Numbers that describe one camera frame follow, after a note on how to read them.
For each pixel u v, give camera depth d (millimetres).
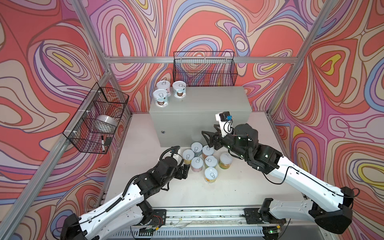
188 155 890
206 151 910
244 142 456
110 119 737
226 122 531
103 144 719
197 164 865
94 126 718
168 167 549
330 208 389
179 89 767
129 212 594
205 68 962
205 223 726
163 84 784
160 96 717
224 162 849
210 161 869
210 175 820
